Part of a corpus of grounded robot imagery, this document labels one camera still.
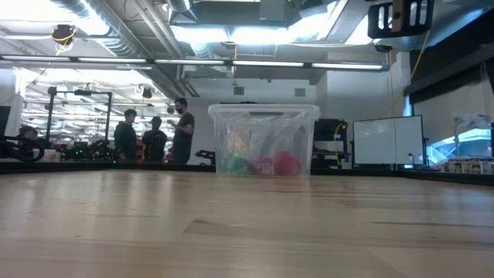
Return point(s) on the pink bandage roll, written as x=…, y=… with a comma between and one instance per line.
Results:
x=263, y=166

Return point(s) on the teal bandage roll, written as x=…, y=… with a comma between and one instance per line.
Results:
x=237, y=164

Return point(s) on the large black panel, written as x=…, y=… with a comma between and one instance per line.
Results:
x=455, y=58

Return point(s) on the whiteboard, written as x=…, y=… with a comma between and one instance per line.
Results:
x=386, y=139

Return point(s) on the black equipment cabinet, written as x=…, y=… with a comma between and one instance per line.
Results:
x=328, y=131

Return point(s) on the row of snack boxes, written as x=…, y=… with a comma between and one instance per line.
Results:
x=467, y=167

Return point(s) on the clear plastic storage box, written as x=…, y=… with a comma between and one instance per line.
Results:
x=266, y=127

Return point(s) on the black chair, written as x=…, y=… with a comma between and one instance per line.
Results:
x=204, y=154

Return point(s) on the white plastic bin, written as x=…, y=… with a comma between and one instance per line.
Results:
x=50, y=155

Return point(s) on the black monitor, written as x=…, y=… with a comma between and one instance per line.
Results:
x=4, y=119

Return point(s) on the black dome security camera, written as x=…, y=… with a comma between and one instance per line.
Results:
x=383, y=48

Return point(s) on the grey wall vent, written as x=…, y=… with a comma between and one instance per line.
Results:
x=300, y=92
x=238, y=90

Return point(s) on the silver ventilation duct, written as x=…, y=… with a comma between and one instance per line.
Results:
x=127, y=38

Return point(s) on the black gantry frame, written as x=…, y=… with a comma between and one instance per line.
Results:
x=109, y=116

